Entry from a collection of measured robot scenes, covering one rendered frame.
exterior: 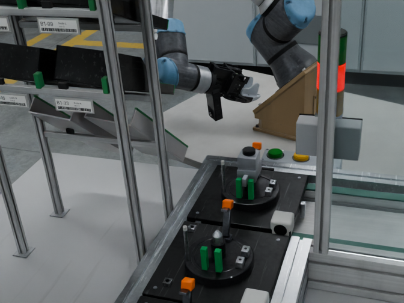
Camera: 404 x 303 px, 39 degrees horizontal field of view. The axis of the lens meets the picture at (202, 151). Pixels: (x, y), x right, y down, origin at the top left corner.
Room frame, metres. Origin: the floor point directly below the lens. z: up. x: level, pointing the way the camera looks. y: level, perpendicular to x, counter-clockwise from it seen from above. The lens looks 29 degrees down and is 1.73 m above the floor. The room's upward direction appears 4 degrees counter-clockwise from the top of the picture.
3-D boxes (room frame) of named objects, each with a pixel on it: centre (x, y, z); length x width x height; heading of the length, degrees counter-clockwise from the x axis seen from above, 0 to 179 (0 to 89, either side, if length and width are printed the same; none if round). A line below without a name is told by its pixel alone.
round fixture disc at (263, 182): (1.14, -0.11, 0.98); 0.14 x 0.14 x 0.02
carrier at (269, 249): (0.90, -0.02, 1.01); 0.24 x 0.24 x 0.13; 69
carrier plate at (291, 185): (1.14, -0.11, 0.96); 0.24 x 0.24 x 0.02; 69
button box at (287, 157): (1.31, -0.26, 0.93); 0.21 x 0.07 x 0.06; 69
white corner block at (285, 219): (1.01, -0.16, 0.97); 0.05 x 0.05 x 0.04; 69
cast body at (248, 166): (1.13, -0.10, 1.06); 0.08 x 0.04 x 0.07; 159
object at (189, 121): (1.69, -0.30, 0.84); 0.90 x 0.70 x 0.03; 48
